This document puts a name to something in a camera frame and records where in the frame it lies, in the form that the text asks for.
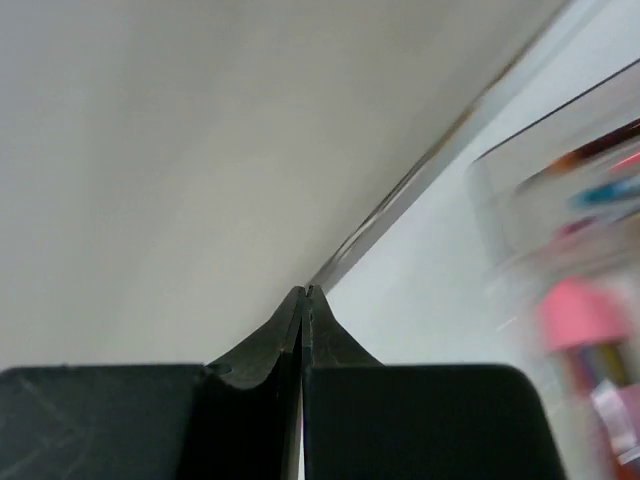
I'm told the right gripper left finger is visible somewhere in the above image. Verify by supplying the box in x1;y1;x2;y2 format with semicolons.
1;287;305;479

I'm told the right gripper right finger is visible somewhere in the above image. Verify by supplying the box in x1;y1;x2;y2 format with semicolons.
302;286;566;479

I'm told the pink capped glue bottle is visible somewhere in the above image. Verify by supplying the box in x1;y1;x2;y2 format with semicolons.
538;277;639;479

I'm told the orange red pen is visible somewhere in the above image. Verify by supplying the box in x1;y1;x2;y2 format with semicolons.
541;119;639;175

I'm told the red blue pen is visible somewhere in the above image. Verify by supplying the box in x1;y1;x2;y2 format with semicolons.
566;175;639;208

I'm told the clear compartment organizer box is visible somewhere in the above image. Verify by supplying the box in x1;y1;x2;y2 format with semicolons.
469;63;639;479

